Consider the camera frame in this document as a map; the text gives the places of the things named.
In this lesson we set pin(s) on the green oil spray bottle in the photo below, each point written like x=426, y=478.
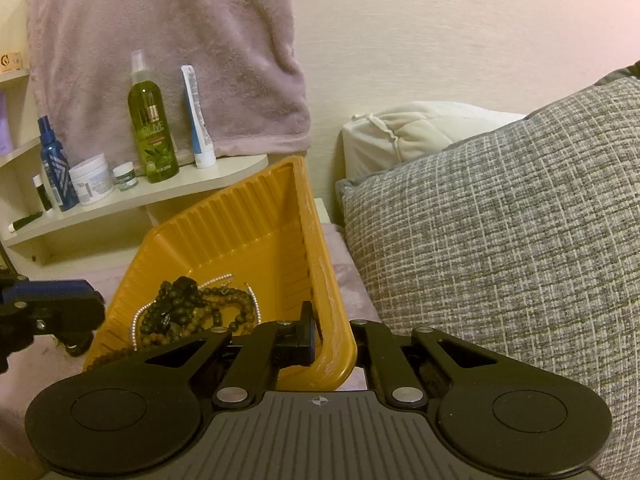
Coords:
x=152, y=130

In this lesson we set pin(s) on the grey woven cushion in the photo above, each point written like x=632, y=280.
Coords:
x=500, y=235

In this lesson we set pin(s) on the white pillow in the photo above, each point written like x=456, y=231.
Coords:
x=440, y=125

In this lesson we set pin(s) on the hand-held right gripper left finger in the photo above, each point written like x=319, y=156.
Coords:
x=306, y=345

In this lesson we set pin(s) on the yellow plastic tray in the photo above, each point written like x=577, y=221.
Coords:
x=240, y=240

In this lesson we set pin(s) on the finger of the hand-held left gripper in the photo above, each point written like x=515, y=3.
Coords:
x=70, y=320
x=50, y=291

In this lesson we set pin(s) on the blue and white tube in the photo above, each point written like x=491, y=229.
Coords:
x=197, y=120

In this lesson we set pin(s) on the black cosmetic tube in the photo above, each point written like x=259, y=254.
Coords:
x=25, y=221

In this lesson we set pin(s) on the pink fleece bed blanket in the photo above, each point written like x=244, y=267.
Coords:
x=350, y=285

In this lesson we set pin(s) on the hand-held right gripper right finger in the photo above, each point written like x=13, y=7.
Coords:
x=367, y=340

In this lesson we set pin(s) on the purple box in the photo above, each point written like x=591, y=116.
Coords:
x=4, y=125

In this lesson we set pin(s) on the blue patterned spray bottle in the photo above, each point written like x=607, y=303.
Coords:
x=56, y=170

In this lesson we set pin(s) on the pink fleece towel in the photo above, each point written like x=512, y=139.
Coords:
x=175, y=20

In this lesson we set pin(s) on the small black white bottle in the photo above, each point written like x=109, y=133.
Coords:
x=42, y=195

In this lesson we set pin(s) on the large white jar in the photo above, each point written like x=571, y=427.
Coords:
x=92, y=180

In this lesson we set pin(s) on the cream corner shelf unit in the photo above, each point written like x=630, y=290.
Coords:
x=190, y=180

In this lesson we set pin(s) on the small white green-label jar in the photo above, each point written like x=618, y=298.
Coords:
x=124, y=177

